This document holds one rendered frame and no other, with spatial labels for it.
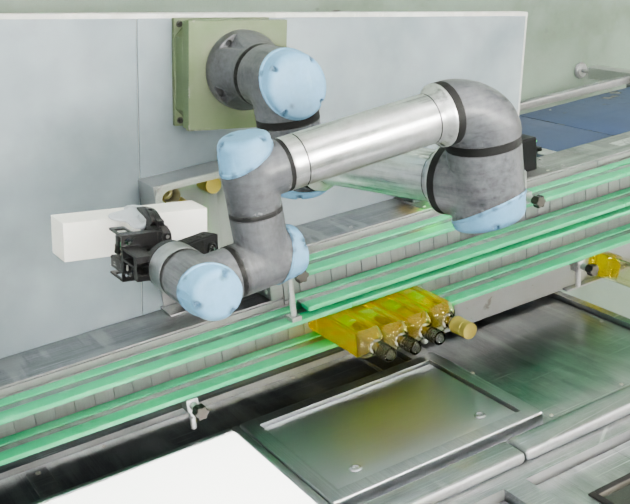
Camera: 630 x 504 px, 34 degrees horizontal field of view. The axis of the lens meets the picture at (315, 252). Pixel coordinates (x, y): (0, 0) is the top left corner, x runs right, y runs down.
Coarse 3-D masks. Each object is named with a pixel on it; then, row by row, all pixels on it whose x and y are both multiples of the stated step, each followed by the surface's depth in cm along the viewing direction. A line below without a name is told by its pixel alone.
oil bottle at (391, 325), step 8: (360, 304) 209; (368, 304) 209; (360, 312) 205; (368, 312) 205; (376, 312) 205; (384, 312) 204; (376, 320) 201; (384, 320) 201; (392, 320) 200; (400, 320) 200; (384, 328) 198; (392, 328) 198; (400, 328) 198; (384, 336) 198; (392, 336) 197; (392, 344) 198
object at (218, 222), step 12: (180, 180) 194; (192, 180) 194; (204, 180) 196; (180, 192) 202; (192, 192) 203; (204, 192) 204; (204, 204) 205; (216, 204) 206; (216, 216) 207; (228, 216) 205; (216, 228) 208; (228, 228) 206; (228, 240) 208
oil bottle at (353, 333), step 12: (336, 312) 205; (348, 312) 205; (312, 324) 210; (324, 324) 206; (336, 324) 201; (348, 324) 199; (360, 324) 199; (372, 324) 198; (324, 336) 207; (336, 336) 202; (348, 336) 198; (360, 336) 195; (372, 336) 195; (348, 348) 199; (360, 348) 196
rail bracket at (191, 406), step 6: (186, 402) 191; (192, 402) 192; (198, 402) 193; (186, 408) 192; (192, 408) 191; (198, 408) 188; (204, 408) 189; (192, 414) 194; (198, 414) 188; (204, 414) 189; (192, 420) 194; (192, 426) 194
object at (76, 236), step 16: (112, 208) 165; (160, 208) 166; (176, 208) 166; (192, 208) 166; (64, 224) 155; (80, 224) 156; (96, 224) 158; (112, 224) 159; (128, 224) 161; (176, 224) 165; (192, 224) 166; (64, 240) 156; (80, 240) 157; (96, 240) 158; (112, 240) 160; (176, 240) 166; (64, 256) 156; (80, 256) 158; (96, 256) 159
